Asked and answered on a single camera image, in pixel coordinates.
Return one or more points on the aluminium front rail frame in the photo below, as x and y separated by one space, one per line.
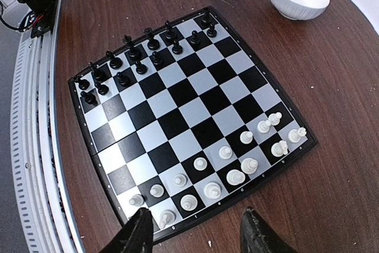
40 188

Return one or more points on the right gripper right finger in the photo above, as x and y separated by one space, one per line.
257 236

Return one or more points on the white pawn near corner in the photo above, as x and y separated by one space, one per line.
137 200

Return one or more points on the black white chessboard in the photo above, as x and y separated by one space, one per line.
200 115

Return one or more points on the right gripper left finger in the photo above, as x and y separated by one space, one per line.
135 236

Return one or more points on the white rook corner piece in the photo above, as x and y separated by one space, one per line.
295 135

